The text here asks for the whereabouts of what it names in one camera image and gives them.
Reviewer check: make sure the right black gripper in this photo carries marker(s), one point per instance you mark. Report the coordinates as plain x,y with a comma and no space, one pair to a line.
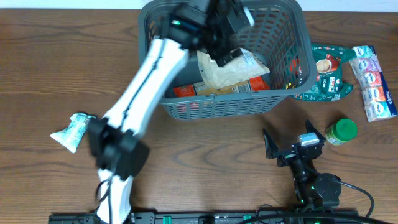
292,154

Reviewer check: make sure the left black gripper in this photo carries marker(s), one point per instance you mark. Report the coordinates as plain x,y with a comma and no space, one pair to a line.
224,45

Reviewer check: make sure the beige paper pouch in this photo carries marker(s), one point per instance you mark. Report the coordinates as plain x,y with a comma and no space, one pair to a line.
242,68

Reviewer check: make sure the orange pasta package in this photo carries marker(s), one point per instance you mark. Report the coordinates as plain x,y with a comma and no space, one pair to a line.
200,88

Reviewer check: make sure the green coffee bag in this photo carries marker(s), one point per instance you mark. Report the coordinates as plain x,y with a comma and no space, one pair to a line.
329,85

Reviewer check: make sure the light blue wipes packet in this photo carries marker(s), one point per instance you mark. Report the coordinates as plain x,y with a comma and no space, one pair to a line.
73,134

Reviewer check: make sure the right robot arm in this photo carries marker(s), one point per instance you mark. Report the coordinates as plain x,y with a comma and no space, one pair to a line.
316,191

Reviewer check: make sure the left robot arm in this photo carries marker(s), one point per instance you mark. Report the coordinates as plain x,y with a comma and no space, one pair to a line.
115,139

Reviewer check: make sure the tissue pack multipack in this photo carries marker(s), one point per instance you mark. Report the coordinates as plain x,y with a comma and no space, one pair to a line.
378,102

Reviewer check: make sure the green lid jar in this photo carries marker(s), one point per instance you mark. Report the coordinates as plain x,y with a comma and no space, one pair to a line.
341,132

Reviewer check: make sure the grey plastic basket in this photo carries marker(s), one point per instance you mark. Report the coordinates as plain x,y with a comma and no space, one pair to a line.
280,40

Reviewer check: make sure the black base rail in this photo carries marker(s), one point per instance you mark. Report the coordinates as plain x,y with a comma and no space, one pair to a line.
188,218

